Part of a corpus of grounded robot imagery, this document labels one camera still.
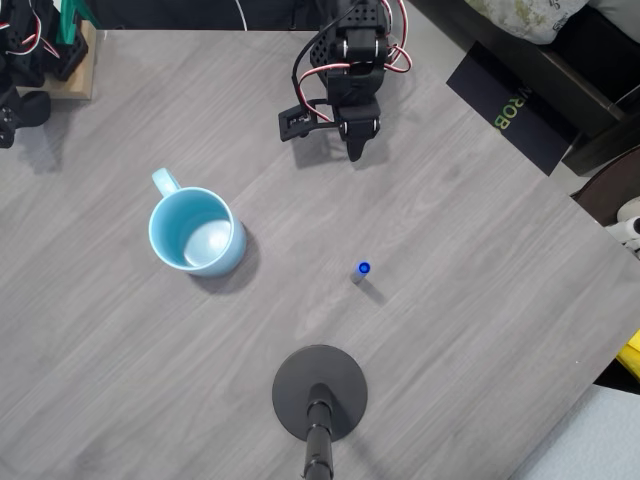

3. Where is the blue marker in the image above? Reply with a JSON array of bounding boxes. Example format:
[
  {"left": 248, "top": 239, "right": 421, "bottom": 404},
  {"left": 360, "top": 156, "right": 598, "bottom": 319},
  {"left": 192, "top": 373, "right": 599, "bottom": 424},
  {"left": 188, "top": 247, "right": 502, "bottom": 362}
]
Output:
[{"left": 349, "top": 259, "right": 374, "bottom": 286}]

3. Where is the black leader arm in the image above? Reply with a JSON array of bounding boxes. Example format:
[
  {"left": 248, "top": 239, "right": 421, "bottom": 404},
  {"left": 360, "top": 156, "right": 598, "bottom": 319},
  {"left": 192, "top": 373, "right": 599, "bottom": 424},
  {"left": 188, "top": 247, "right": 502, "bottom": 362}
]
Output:
[{"left": 0, "top": 0, "right": 90, "bottom": 149}]

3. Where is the light blue mug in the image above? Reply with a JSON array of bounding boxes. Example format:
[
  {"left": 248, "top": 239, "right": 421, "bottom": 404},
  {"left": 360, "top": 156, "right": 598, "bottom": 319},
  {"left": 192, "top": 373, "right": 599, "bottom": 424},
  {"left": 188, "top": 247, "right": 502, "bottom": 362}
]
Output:
[{"left": 147, "top": 167, "right": 247, "bottom": 279}]

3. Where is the black box green lettering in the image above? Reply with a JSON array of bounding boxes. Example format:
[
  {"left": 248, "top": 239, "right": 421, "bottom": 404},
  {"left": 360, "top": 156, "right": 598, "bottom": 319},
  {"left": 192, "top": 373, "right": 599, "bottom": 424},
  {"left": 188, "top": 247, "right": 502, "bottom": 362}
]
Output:
[{"left": 445, "top": 40, "right": 581, "bottom": 176}]

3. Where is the white green patterned cushion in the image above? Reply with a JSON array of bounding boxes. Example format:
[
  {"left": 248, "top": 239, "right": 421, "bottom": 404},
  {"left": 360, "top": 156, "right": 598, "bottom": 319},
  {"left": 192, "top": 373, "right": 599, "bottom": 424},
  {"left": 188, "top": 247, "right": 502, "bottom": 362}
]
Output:
[{"left": 464, "top": 0, "right": 591, "bottom": 46}]

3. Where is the dark wooden furniture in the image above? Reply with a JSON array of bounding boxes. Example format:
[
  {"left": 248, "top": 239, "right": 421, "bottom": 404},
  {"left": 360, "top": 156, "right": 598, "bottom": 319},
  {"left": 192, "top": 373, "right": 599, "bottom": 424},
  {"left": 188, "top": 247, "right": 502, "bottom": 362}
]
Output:
[{"left": 409, "top": 0, "right": 640, "bottom": 176}]

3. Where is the dark brown round furniture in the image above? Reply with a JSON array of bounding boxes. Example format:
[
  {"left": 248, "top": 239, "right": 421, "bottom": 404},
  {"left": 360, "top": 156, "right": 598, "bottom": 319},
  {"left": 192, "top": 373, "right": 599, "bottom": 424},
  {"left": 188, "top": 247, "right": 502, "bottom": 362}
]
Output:
[{"left": 569, "top": 147, "right": 640, "bottom": 226}]

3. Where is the wooden base board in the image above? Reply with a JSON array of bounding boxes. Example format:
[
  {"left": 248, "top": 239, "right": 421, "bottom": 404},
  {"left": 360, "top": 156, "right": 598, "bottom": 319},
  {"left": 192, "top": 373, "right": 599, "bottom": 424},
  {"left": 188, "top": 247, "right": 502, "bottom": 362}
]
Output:
[{"left": 14, "top": 19, "right": 97, "bottom": 101}]

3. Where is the white object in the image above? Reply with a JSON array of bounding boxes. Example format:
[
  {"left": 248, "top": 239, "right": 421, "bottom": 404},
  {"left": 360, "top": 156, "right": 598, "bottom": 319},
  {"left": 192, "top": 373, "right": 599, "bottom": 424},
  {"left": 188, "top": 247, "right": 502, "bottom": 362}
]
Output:
[{"left": 604, "top": 197, "right": 640, "bottom": 259}]

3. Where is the green table clamp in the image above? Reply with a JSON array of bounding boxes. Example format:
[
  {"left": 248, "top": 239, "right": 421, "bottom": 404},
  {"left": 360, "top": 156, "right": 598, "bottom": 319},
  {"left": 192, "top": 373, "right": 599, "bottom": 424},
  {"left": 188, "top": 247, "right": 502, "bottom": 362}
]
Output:
[{"left": 54, "top": 0, "right": 99, "bottom": 46}]

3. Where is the yellow object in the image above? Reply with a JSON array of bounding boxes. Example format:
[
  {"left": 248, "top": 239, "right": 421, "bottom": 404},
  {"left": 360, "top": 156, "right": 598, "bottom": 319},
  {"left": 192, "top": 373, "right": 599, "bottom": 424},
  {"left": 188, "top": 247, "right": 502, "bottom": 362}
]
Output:
[{"left": 615, "top": 329, "right": 640, "bottom": 379}]

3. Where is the light grey cloth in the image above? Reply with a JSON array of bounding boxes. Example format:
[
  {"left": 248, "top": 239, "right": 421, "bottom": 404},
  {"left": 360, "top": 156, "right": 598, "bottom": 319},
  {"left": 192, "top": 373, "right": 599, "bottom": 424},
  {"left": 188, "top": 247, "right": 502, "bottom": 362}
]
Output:
[{"left": 509, "top": 382, "right": 640, "bottom": 480}]

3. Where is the red white servo wire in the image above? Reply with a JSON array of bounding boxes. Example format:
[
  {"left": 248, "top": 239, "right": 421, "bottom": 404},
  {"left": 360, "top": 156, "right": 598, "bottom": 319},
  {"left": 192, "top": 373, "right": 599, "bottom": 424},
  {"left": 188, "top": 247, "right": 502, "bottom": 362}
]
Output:
[
  {"left": 298, "top": 62, "right": 351, "bottom": 124},
  {"left": 383, "top": 0, "right": 415, "bottom": 73}
]

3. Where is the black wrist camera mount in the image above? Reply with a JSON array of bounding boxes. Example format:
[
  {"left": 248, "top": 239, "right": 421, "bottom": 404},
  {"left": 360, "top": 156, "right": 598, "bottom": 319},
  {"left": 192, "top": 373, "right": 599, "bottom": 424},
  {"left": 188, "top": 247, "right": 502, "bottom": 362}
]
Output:
[{"left": 277, "top": 101, "right": 346, "bottom": 144}]

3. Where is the black round-base camera stand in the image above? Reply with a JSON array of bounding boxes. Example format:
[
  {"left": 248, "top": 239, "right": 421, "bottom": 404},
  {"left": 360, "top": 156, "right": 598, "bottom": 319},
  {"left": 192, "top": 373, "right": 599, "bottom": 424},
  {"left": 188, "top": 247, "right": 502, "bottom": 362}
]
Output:
[{"left": 271, "top": 344, "right": 369, "bottom": 480}]

